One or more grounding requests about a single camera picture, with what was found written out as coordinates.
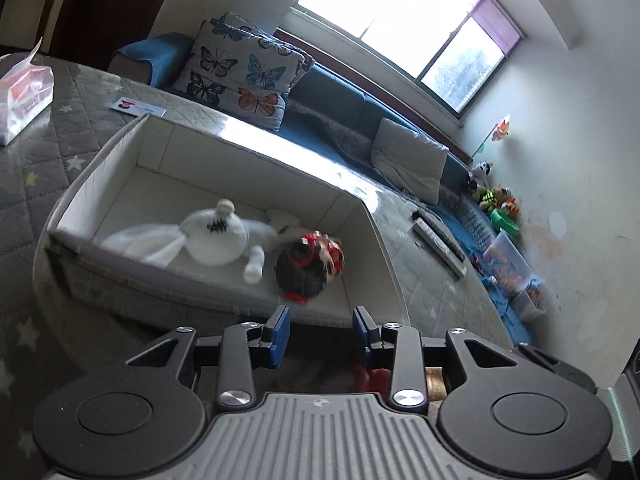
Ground cardboard box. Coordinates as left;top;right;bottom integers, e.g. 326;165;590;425
46;112;408;331

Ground beige peanut toy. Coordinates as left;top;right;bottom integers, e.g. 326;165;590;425
425;367;447;403

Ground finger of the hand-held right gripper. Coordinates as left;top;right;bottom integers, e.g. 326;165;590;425
517;342;598;395

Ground red round toy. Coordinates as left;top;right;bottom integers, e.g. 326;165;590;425
350;366;393;396

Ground plain white pillow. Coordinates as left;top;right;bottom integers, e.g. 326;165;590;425
371;117;450;206

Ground white card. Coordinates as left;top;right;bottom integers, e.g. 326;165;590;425
109;96;167;117

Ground orange and green plush toy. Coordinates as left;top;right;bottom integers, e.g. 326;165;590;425
479;186;521;213

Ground window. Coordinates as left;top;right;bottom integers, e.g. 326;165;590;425
290;0;528;123

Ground white knitted plush toy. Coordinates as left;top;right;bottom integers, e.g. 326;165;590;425
102;199;301;283

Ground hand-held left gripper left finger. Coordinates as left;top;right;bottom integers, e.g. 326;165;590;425
125;304;292;409

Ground black and white plush toy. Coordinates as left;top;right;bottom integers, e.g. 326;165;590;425
467;160;493;191

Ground black remote control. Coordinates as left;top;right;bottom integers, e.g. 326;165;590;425
411;211;466;261

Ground blue sofa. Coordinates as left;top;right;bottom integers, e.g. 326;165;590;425
109;31;546;348

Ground small red doll toy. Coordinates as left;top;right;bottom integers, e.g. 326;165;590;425
302;230;347;281

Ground white remote control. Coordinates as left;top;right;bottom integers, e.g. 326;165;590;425
412;220;468;277

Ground clear plastic toy bin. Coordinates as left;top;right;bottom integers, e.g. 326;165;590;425
482;230;533;293

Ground quilted grey desktop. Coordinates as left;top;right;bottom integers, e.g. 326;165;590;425
0;52;516;480

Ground butterfly print pillow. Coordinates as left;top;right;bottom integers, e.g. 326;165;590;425
215;10;317;96
172;20;307;133

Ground black haired doll toy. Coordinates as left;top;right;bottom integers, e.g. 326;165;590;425
276;240;341;306

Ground dark wooden door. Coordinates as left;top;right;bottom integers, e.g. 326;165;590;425
50;0;188;68

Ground tissue pack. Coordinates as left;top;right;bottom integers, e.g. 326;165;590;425
0;37;55;147

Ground small clear plastic bin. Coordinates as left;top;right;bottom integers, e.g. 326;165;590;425
510;287;548;322

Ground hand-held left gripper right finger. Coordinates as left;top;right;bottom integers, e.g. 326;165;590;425
352;306;521;409

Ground green plastic toy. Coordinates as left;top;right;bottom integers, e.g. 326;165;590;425
490;208;521;236

